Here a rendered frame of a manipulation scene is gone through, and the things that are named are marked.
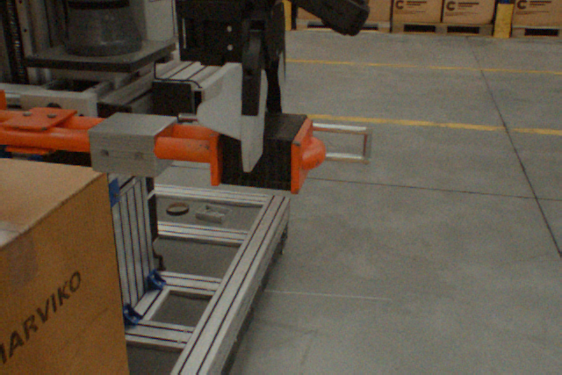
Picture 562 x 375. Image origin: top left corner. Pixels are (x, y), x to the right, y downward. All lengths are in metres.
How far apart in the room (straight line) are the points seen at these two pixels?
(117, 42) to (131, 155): 0.62
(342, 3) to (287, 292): 1.81
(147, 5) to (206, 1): 1.12
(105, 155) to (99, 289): 0.37
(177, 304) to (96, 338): 0.91
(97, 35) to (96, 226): 0.44
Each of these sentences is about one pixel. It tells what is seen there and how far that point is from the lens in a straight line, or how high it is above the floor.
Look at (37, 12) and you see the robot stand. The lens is 1.39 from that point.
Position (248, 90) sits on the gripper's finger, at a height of 1.14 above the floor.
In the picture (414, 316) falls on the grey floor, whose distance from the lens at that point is 2.17.
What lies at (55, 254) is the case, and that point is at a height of 0.88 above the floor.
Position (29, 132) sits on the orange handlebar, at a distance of 0.63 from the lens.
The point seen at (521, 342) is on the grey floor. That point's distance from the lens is 2.16.
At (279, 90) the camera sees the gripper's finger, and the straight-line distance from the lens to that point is 0.58.
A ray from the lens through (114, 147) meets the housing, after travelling 0.58.
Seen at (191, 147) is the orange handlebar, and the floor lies 1.08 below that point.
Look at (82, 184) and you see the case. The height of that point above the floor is 0.94.
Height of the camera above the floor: 1.27
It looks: 22 degrees down
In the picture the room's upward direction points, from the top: straight up
